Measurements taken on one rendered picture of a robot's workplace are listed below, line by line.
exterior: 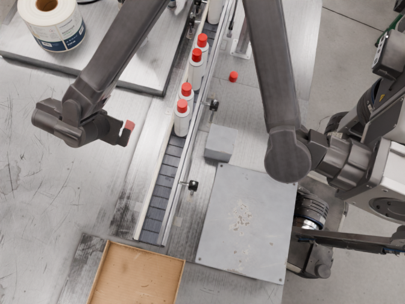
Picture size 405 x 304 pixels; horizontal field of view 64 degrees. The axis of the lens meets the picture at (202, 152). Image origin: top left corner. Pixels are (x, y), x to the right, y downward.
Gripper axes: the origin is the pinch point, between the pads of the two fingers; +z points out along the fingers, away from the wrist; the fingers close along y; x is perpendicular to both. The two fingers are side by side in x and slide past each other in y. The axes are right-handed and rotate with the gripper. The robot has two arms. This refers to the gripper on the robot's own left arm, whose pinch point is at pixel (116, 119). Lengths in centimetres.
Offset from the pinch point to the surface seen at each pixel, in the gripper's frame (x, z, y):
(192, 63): -18.0, 31.6, -7.0
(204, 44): -24.9, 34.7, -7.8
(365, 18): -86, 223, -85
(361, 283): 67, 99, -130
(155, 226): 32.7, 11.6, -17.9
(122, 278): 50, 3, -15
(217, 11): -38, 60, -3
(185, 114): -3.8, 20.1, -13.1
